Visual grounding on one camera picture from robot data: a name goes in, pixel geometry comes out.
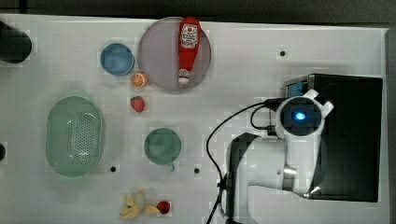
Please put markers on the green cup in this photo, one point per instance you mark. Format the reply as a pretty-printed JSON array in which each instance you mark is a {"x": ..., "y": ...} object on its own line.
[{"x": 163, "y": 146}]

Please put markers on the red ketchup bottle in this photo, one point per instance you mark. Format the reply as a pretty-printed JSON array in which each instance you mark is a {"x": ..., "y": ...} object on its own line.
[{"x": 189, "y": 39}]

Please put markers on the grey round plate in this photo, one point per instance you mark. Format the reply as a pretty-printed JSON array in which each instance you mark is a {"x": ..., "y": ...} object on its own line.
[{"x": 158, "y": 56}]

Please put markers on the green perforated basket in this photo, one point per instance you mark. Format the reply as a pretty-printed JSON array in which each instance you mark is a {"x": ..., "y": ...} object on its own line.
[{"x": 74, "y": 136}]

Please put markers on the black toaster oven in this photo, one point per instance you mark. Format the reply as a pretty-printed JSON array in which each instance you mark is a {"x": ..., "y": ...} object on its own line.
[{"x": 349, "y": 153}]

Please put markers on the small red fruit toy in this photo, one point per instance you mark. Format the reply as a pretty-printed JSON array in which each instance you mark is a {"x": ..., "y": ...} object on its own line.
[{"x": 164, "y": 207}]

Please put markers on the black cylinder post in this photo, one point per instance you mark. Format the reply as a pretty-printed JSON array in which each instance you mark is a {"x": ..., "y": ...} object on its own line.
[{"x": 15, "y": 45}]

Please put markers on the blue bowl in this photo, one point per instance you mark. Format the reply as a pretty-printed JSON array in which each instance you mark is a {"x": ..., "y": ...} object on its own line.
[{"x": 117, "y": 59}]

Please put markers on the peeled banana toy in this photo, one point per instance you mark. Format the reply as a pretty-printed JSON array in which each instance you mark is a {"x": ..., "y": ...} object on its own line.
[{"x": 137, "y": 204}]

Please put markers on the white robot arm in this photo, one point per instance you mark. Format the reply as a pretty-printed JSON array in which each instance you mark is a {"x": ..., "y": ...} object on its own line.
[{"x": 286, "y": 159}]

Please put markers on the red strawberry toy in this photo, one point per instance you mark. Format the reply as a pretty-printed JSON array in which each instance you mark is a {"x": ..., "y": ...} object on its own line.
[{"x": 137, "y": 104}]

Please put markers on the orange slice toy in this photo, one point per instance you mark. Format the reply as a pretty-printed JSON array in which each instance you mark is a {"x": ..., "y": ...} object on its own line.
[{"x": 139, "y": 80}]

